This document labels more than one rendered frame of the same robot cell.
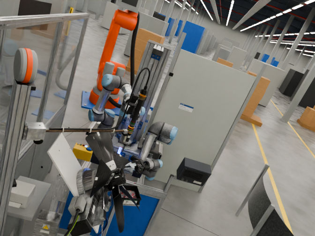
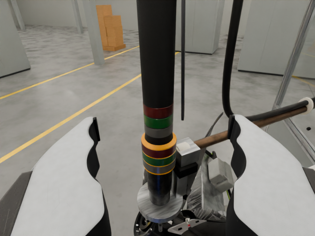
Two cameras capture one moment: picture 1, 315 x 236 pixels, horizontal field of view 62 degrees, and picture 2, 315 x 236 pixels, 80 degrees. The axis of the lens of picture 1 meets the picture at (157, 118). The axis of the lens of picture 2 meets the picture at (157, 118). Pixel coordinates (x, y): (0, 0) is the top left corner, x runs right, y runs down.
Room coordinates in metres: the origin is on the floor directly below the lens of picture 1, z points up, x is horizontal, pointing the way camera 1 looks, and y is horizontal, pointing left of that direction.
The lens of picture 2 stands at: (1.81, 0.21, 1.70)
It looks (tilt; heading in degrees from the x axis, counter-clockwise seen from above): 32 degrees down; 200
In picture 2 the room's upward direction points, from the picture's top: 1 degrees counter-clockwise
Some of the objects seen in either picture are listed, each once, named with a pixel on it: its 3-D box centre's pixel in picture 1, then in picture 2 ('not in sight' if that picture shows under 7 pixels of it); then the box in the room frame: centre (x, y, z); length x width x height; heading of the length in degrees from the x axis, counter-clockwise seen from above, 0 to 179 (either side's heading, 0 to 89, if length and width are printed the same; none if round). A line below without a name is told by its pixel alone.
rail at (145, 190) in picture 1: (119, 182); not in sight; (2.01, 0.10, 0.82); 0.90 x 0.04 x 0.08; 99
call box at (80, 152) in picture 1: (82, 152); not in sight; (1.95, 0.49, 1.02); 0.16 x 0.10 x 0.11; 99
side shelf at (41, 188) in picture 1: (25, 196); not in sight; (1.44, 0.67, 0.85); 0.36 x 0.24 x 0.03; 9
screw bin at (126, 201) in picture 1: (126, 194); not in sight; (1.86, 0.01, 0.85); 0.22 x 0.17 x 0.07; 115
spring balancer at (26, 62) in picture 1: (25, 65); not in sight; (1.14, 0.66, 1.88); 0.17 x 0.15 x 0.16; 9
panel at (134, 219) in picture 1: (108, 212); not in sight; (2.01, 0.10, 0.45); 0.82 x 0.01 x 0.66; 99
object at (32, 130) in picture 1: (33, 130); not in sight; (1.20, 0.59, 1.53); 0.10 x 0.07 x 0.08; 134
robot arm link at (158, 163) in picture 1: (155, 164); not in sight; (1.96, -0.13, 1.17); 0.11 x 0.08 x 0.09; 136
